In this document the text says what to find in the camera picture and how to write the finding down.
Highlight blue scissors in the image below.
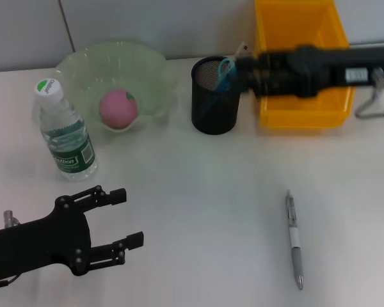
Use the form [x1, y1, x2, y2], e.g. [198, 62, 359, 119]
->
[216, 57, 239, 92]

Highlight silver ballpoint pen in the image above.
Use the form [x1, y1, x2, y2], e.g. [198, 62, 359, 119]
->
[285, 189, 305, 290]

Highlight clear plastic ruler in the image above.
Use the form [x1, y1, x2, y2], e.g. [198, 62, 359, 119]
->
[234, 41, 250, 60]

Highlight right arm gripper cable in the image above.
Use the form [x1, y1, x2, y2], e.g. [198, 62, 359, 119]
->
[354, 68, 384, 120]

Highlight pink peach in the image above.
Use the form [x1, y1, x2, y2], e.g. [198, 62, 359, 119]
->
[98, 89, 140, 129]

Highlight black mesh pen holder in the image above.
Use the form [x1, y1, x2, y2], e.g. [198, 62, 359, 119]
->
[191, 56, 243, 135]

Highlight yellow plastic bin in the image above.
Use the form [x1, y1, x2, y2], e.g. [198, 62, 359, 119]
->
[254, 0, 356, 129]

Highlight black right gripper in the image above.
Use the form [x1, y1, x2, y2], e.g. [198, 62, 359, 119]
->
[235, 44, 384, 98]

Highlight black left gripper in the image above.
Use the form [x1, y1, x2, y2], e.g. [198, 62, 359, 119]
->
[0, 184, 145, 279]

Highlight clear green-label water bottle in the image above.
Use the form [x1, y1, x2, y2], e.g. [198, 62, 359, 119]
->
[34, 77, 99, 182]

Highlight pale green glass fruit plate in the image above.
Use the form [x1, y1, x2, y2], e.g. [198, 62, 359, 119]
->
[54, 40, 179, 132]

